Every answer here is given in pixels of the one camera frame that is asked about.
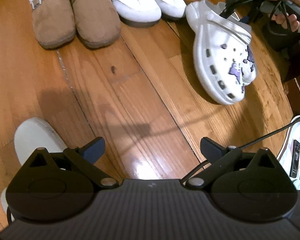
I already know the brown fleece slipper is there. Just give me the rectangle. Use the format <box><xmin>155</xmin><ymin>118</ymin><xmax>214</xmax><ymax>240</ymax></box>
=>
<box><xmin>29</xmin><ymin>0</ymin><xmax>76</xmax><ymax>50</ymax></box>
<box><xmin>70</xmin><ymin>0</ymin><xmax>121</xmax><ymax>49</ymax></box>

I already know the black remote control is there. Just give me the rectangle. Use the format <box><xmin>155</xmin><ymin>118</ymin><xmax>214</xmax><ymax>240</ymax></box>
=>
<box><xmin>289</xmin><ymin>140</ymin><xmax>300</xmax><ymax>178</ymax></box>

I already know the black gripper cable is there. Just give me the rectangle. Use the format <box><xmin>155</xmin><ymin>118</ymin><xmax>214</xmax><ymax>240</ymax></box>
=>
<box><xmin>181</xmin><ymin>0</ymin><xmax>300</xmax><ymax>183</ymax></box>

